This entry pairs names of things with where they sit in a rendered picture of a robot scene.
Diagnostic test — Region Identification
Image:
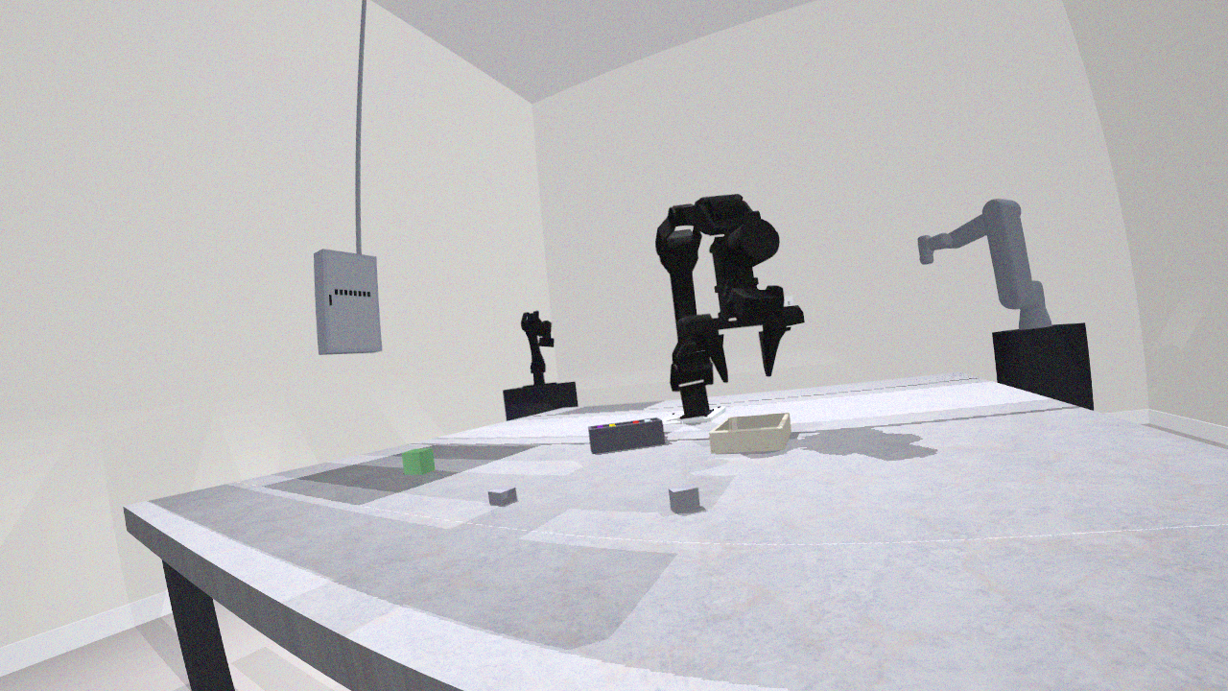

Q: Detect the green cube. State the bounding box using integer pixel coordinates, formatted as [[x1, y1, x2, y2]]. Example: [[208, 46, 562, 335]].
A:
[[402, 448, 436, 475]]

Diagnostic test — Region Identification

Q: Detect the beige shallow rectangular tray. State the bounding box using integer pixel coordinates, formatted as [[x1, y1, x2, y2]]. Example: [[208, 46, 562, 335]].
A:
[[709, 412, 791, 454]]

